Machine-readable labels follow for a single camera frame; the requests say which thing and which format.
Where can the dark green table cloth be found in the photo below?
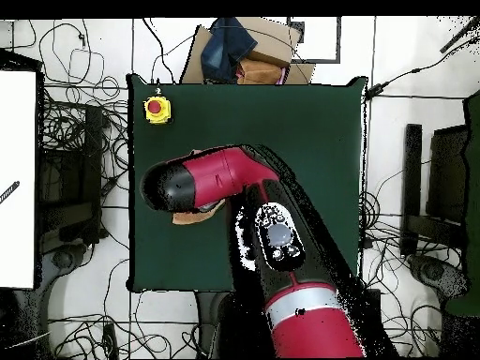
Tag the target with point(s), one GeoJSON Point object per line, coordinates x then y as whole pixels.
{"type": "Point", "coordinates": [318, 131]}
{"type": "Point", "coordinates": [473, 187]}

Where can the orange folded cloth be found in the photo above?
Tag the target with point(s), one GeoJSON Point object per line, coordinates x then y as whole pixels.
{"type": "Point", "coordinates": [260, 71]}

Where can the tan terry towel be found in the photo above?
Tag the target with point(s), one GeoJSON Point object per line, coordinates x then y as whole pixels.
{"type": "Point", "coordinates": [191, 218]}

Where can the black rectangular frame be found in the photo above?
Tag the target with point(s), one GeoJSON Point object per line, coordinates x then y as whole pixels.
{"type": "Point", "coordinates": [318, 60]}

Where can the brown cardboard box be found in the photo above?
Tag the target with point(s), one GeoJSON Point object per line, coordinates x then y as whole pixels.
{"type": "Point", "coordinates": [273, 41]}

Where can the black floor stand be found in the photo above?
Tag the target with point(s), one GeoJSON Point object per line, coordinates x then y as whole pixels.
{"type": "Point", "coordinates": [92, 150]}
{"type": "Point", "coordinates": [412, 168]}

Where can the black striped rod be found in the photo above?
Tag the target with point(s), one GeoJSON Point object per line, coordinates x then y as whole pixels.
{"type": "Point", "coordinates": [9, 191]}

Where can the black power strip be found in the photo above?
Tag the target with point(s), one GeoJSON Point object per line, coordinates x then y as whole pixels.
{"type": "Point", "coordinates": [110, 341]}

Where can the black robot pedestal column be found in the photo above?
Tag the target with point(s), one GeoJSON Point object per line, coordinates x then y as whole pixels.
{"type": "Point", "coordinates": [240, 330]}

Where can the black pole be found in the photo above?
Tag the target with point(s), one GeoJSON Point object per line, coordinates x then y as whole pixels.
{"type": "Point", "coordinates": [459, 35]}

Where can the yellow emergency stop button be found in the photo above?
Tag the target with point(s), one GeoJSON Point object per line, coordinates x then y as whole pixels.
{"type": "Point", "coordinates": [157, 109]}

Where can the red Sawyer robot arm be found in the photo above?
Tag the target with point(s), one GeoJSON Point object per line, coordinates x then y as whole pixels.
{"type": "Point", "coordinates": [217, 176]}

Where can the white rectangular panel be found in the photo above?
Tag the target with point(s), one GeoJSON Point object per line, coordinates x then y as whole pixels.
{"type": "Point", "coordinates": [17, 180]}

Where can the gray floor leg black knob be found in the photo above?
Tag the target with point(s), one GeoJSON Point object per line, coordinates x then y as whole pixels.
{"type": "Point", "coordinates": [435, 272]}
{"type": "Point", "coordinates": [62, 258]}

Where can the gray pedestal foot black knob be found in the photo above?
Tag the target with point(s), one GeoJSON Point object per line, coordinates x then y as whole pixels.
{"type": "Point", "coordinates": [208, 318]}

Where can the blue denim jeans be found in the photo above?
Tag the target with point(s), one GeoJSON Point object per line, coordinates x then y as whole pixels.
{"type": "Point", "coordinates": [225, 48]}

